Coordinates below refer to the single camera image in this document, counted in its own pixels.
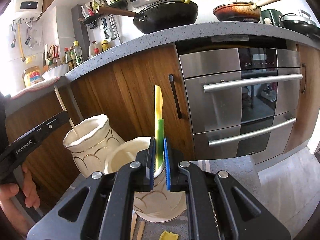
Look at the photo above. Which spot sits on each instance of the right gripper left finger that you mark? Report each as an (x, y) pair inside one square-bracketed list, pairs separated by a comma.
[(101, 206)]

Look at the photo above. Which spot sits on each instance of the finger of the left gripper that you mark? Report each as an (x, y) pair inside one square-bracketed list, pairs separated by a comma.
[(49, 126)]

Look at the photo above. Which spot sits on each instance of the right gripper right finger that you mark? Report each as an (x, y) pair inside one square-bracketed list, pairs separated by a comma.
[(218, 206)]

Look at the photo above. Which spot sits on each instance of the wooden chopstick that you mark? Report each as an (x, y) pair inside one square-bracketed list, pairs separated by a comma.
[(141, 230), (57, 93), (133, 225)]

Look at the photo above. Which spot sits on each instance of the yellow plastic utensil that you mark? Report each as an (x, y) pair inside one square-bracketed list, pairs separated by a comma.
[(168, 236), (158, 126)]

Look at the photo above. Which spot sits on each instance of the white red trimmed cloth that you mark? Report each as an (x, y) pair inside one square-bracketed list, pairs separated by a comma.
[(36, 87)]

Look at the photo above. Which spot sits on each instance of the grey striped table cloth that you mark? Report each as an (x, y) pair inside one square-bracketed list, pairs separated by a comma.
[(230, 165)]

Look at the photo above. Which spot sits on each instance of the white ceramic utensil holder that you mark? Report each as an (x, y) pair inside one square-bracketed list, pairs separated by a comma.
[(96, 146)]

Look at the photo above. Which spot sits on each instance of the peanut butter jar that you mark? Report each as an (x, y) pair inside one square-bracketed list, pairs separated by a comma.
[(31, 76)]

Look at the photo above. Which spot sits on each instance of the white bowl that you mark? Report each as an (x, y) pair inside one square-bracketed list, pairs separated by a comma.
[(57, 71)]

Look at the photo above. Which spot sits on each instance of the red cap sauce bottle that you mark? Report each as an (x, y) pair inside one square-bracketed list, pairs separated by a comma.
[(68, 58)]

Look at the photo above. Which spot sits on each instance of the white jug red cap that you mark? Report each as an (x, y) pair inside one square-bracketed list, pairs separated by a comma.
[(94, 50)]

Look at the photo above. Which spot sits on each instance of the yellow mustard jar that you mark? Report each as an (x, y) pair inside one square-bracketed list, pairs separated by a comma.
[(104, 45)]

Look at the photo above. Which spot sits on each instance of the stainless steel oven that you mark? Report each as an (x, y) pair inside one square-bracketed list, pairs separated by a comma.
[(242, 98)]

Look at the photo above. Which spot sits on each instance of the hanging ladle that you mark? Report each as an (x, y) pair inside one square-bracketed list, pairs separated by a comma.
[(113, 27)]

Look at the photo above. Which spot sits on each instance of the white water heater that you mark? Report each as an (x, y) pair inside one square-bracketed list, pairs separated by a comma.
[(28, 9)]

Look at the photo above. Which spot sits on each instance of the black wok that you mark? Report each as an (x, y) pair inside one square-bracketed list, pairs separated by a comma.
[(163, 14)]

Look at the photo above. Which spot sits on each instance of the brown frying pan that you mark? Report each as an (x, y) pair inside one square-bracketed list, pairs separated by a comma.
[(241, 11)]

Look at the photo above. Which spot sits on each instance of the green kettle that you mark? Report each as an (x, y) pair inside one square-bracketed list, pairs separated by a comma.
[(271, 17)]

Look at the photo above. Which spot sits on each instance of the red handled scissors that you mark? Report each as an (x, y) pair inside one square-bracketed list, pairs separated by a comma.
[(53, 51)]

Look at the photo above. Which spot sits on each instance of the black wall spice shelf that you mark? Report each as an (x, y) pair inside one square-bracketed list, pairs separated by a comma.
[(114, 9)]

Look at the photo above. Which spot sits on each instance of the black cabinet door handle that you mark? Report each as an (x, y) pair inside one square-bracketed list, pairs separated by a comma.
[(172, 83)]

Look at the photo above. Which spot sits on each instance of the right cabinet door handle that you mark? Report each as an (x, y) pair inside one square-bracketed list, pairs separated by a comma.
[(304, 79)]

